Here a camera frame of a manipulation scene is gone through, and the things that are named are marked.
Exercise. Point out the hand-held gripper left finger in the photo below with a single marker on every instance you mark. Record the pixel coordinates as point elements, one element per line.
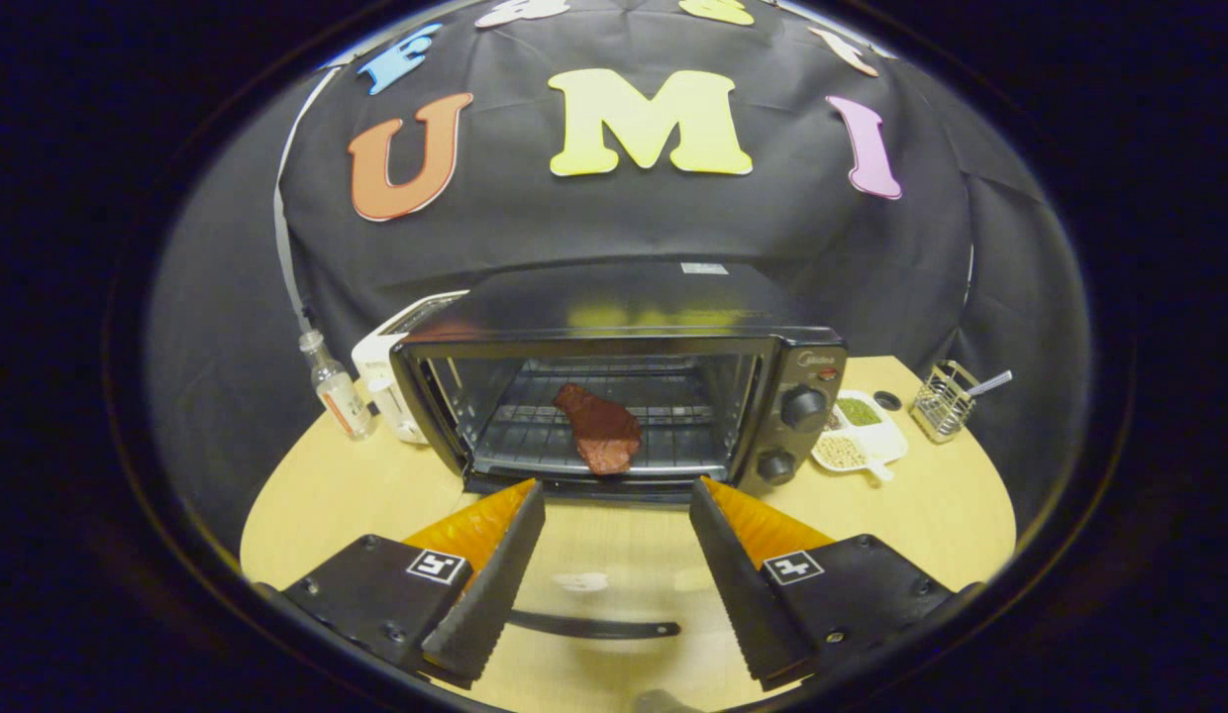
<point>490,594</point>

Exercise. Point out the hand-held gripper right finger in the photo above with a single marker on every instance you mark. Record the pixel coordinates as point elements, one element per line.
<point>743,594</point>

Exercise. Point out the reddish brown meat piece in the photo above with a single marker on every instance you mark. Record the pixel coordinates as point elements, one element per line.
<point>604,431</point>

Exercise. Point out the black toaster oven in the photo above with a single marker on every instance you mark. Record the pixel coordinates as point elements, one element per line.
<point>624,297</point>

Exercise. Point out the white toaster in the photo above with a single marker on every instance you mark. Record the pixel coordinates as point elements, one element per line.
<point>376,361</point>

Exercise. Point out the white divided plate with beans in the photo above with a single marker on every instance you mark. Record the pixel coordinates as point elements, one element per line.
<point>876,436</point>

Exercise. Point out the black round table grommet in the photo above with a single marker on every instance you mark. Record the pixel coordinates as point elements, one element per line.
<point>887,400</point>

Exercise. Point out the small clear bottle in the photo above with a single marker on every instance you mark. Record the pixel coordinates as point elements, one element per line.
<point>339,401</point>

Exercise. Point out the metal spoon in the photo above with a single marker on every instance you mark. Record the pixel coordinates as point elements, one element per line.
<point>992,382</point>

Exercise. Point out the black backdrop cloth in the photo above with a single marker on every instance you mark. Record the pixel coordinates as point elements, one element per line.
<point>614,218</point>

